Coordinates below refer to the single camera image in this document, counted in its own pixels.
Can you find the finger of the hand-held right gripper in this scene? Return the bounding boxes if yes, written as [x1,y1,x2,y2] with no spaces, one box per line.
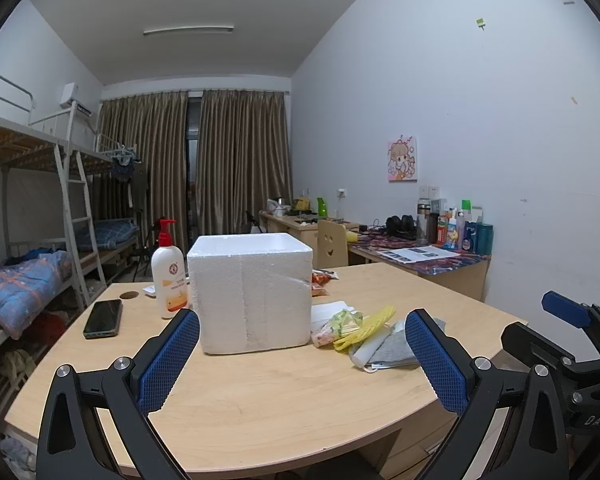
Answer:
[541,290,600,348]
[500,321,588,383]

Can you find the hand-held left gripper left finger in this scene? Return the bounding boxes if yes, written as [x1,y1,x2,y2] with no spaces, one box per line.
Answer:
[36,309,201,480]

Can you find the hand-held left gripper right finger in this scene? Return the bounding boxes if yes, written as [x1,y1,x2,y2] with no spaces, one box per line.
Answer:
[405,309,571,480]

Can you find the yellow foam net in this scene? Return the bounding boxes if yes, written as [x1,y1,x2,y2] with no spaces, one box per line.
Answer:
[333,306,397,352]

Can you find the white foam box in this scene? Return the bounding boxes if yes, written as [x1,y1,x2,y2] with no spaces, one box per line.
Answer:
[186,233,314,356]

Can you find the white tissue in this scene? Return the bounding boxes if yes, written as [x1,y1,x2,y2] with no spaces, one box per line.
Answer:
[310,301,357,333]

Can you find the white lotion pump bottle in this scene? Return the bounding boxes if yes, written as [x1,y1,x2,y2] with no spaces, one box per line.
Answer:
[151,218,189,320]

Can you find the black smartphone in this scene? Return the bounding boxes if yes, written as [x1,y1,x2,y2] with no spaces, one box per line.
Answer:
[83,299,124,339]

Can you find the teal bottle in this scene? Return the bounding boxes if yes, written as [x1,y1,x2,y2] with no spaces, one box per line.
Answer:
[476,223,495,256]

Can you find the printed paper sheet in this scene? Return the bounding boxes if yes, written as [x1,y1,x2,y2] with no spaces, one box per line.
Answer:
[376,245,461,265]

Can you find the green printed plastic bag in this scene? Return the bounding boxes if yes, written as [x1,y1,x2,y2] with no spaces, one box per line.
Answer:
[311,309,365,349]

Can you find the black folding chair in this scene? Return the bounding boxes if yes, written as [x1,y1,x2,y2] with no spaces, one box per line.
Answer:
[131,217,165,282]

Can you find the white spray bottle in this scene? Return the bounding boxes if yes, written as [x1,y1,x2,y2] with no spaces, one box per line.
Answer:
[445,212,461,251]

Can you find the blue plaid bedding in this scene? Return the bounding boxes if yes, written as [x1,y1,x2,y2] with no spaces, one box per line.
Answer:
[75,218,139,252]

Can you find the black headphones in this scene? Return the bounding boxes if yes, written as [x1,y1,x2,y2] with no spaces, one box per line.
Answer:
[384,215,417,240]

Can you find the steel-lid jar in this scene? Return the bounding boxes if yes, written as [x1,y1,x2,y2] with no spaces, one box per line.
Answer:
[416,198,433,245]

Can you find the beige cloth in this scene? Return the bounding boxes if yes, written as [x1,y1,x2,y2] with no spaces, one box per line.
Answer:
[0,349,37,387]

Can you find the wooden smiley chair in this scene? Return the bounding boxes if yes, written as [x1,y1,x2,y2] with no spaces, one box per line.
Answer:
[316,218,350,271]

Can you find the white bed ladder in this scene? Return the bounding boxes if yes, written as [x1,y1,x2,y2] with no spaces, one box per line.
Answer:
[54,142,109,311]

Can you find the blue plaid quilt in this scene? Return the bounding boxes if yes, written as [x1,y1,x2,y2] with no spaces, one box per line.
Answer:
[0,250,76,340]

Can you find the dark hanging coat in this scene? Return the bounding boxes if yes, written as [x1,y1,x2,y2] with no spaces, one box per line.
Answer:
[131,162,152,211]

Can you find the light wooden desk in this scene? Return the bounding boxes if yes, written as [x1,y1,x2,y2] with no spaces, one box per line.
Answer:
[258,210,362,252]

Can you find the brown curtain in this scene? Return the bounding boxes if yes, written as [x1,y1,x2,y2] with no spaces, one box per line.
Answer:
[196,89,294,237]
[97,91,189,257]

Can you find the dark blue hanging garment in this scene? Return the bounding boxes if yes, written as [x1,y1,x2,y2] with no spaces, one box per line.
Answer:
[111,152,142,184]

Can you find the white metal bunk bed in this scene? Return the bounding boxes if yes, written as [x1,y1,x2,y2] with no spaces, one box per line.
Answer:
[67,100,148,281]
[0,64,111,411]

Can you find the white air conditioner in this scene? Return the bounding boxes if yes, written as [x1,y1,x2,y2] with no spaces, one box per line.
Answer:
[60,82,94,119]

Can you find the ceiling tube light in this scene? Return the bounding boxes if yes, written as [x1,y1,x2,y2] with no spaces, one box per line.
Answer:
[143,25,234,37]

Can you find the cartoon wall poster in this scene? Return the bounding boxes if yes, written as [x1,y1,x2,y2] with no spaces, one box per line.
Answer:
[386,136,418,183]

